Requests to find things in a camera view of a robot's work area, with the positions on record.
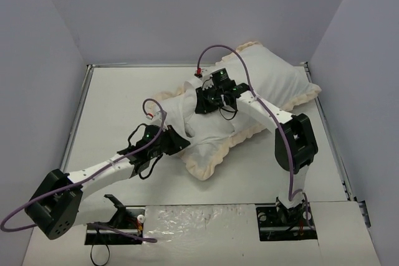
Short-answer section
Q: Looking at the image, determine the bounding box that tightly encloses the white pillowcase with cream ruffle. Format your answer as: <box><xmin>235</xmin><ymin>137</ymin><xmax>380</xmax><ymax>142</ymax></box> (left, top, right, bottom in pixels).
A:
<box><xmin>153</xmin><ymin>42</ymin><xmax>321</xmax><ymax>181</ymax></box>

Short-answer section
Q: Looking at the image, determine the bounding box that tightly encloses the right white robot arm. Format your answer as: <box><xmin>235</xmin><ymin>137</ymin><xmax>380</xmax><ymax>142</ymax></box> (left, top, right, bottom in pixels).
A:
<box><xmin>195</xmin><ymin>69</ymin><xmax>319</xmax><ymax>224</ymax></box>

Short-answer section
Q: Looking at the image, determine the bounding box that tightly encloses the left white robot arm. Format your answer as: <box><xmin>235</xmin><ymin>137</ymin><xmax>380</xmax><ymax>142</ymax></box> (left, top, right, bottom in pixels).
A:
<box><xmin>25</xmin><ymin>125</ymin><xmax>191</xmax><ymax>240</ymax></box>

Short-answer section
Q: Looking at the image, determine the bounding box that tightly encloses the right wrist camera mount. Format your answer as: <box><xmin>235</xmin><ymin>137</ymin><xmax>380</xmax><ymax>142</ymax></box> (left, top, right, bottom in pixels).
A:
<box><xmin>196</xmin><ymin>67</ymin><xmax>214</xmax><ymax>89</ymax></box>

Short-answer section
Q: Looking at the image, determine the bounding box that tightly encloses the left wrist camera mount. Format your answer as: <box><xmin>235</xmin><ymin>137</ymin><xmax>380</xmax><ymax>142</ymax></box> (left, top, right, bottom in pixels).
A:
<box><xmin>146</xmin><ymin>111</ymin><xmax>166</xmax><ymax>126</ymax></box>

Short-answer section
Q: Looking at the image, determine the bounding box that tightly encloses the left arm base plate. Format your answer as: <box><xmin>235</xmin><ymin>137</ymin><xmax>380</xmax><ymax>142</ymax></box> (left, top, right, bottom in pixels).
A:
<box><xmin>84</xmin><ymin>206</ymin><xmax>145</xmax><ymax>245</ymax></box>

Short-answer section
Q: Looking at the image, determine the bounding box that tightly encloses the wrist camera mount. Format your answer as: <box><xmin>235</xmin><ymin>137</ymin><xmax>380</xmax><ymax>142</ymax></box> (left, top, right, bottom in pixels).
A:
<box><xmin>146</xmin><ymin>111</ymin><xmax>166</xmax><ymax>126</ymax></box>
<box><xmin>196</xmin><ymin>67</ymin><xmax>214</xmax><ymax>89</ymax></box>

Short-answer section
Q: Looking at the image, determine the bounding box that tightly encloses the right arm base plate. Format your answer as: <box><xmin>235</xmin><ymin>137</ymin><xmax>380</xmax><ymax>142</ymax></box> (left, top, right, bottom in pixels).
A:
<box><xmin>256</xmin><ymin>204</ymin><xmax>317</xmax><ymax>242</ymax></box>

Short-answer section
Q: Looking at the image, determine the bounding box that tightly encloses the black cable loop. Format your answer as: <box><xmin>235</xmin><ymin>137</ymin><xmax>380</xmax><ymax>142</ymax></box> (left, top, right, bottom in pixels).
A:
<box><xmin>90</xmin><ymin>230</ymin><xmax>112</xmax><ymax>265</ymax></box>

